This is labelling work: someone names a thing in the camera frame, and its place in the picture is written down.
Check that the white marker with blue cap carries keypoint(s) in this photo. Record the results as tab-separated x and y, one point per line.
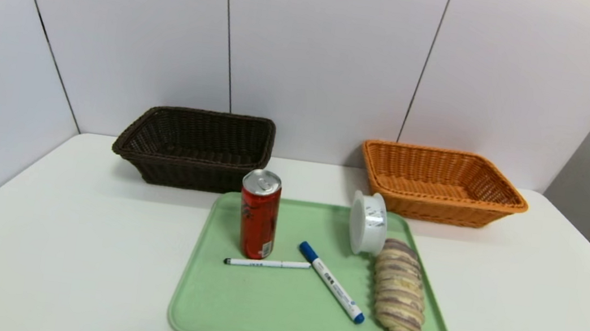
333	284

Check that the white stylus pen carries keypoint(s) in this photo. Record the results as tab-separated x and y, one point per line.
265	263

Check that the orange wicker basket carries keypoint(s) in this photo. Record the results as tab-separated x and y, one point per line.
437	207

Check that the striped bread loaf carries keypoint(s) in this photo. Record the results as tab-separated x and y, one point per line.
398	293

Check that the red soda can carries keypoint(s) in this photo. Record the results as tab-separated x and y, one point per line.
258	217

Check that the light green plastic tray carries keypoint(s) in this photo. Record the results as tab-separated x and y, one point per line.
276	311

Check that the white tape roll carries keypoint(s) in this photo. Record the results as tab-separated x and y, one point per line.
370	224

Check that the dark brown wicker basket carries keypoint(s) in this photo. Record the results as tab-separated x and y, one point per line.
186	171

